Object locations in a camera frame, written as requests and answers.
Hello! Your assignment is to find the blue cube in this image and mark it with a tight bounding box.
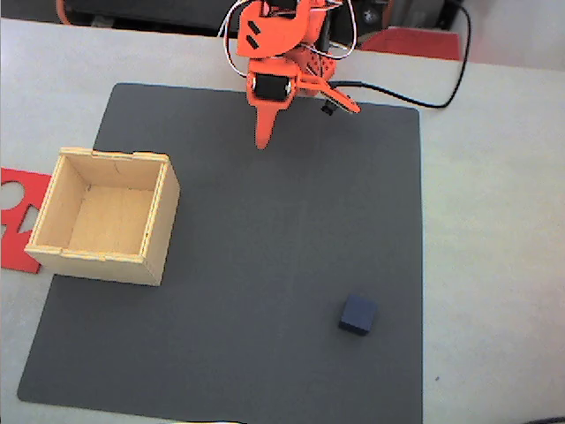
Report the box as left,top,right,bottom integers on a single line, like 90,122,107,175
337,294,380,337

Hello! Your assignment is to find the open wooden box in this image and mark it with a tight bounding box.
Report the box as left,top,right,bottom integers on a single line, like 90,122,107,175
24,147,181,287

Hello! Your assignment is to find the black round knob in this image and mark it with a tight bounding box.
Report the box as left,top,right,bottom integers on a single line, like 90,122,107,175
337,0,390,45

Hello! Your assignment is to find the dark grey mat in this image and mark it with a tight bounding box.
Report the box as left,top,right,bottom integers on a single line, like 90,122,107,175
16,82,424,424

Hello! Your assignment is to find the dark background furniture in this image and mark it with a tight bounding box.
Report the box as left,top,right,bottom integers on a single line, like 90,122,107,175
56,0,242,36

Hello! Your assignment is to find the red flat object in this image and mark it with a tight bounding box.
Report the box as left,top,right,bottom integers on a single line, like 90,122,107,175
359,26,463,62

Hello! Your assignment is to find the red cut-out sheet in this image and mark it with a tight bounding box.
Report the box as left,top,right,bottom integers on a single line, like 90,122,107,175
0,166,54,275

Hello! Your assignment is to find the white servo wire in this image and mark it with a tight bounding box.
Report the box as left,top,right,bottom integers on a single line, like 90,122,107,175
308,0,358,62
217,0,249,77

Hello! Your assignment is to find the orange camera mount bracket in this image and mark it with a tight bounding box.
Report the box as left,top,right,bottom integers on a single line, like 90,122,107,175
294,73,362,116

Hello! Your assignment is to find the black camera cable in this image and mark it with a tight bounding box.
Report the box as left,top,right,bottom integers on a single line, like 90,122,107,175
328,0,472,110

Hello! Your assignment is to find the thin orange cable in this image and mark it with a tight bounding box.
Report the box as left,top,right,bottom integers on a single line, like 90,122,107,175
55,0,74,27

